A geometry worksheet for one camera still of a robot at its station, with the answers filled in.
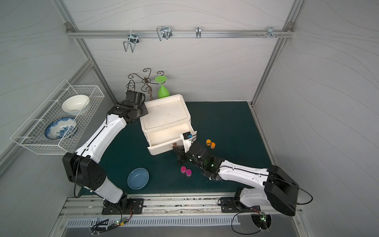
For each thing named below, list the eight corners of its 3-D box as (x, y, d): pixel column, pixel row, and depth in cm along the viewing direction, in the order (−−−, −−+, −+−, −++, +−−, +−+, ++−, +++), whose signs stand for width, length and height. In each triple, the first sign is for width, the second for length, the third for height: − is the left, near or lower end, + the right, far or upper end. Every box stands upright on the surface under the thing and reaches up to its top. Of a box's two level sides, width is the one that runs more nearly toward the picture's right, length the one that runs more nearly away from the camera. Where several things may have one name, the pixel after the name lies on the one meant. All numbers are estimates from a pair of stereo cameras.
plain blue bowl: (127, 189, 80) (124, 188, 77) (132, 169, 87) (130, 167, 84) (146, 189, 80) (145, 188, 77) (150, 169, 87) (149, 167, 84)
